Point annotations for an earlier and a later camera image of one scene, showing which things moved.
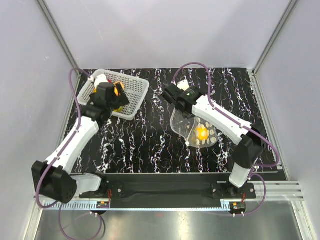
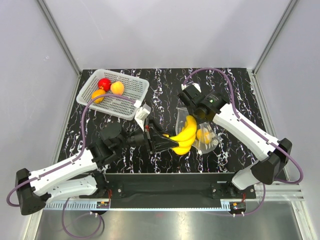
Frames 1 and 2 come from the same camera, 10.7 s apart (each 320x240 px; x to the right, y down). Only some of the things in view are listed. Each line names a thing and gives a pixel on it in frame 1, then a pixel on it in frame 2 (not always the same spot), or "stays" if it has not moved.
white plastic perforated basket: [136, 90] stays
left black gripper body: [119, 101] to [138, 137]
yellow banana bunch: [118, 109] to [186, 137]
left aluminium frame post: [56, 32] stays
